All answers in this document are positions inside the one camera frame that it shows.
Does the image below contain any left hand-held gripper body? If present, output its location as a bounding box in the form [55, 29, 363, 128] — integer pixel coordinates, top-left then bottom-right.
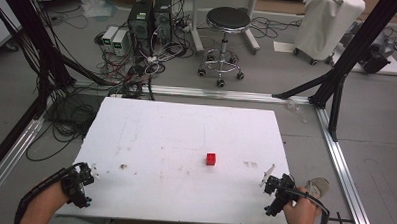
[60, 160, 96, 209]

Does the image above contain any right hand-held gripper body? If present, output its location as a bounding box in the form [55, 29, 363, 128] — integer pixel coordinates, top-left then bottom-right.
[262, 171, 300, 219]

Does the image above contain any person's left hand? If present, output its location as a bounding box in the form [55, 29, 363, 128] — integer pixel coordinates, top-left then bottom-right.
[42, 181, 70, 208]

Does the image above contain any person's right hand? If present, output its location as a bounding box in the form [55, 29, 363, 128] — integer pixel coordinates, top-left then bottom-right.
[282, 185, 322, 224]

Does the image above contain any person's grey shoe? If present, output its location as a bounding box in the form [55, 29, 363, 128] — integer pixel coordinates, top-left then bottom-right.
[305, 176, 331, 201]

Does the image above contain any white power supply box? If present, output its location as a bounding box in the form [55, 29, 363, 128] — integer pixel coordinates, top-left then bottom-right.
[101, 25, 119, 53]
[110, 29, 129, 58]

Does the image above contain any black round stool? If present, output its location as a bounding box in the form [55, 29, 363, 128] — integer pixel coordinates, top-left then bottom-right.
[196, 5, 253, 90]

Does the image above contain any black computer tower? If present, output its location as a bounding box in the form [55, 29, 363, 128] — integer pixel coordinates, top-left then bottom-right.
[125, 0, 155, 58]
[151, 0, 174, 46]

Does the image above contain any white covered cart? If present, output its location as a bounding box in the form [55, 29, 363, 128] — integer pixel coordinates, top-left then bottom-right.
[292, 0, 367, 68]

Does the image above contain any black device on white board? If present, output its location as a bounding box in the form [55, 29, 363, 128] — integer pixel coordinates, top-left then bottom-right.
[357, 31, 397, 76]

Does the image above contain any clear plastic bag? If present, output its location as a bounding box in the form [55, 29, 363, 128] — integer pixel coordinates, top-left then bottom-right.
[80, 0, 118, 21]

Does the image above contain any tangle of black cables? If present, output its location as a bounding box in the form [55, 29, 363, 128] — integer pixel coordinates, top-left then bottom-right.
[25, 82, 155, 166]

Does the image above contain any aluminium floor rail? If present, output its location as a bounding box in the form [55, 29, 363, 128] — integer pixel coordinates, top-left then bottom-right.
[0, 114, 46, 212]
[310, 106, 382, 224]
[70, 81, 312, 106]

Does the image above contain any black frame post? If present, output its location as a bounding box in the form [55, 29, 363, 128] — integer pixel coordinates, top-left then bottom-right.
[0, 0, 119, 187]
[271, 0, 397, 144]

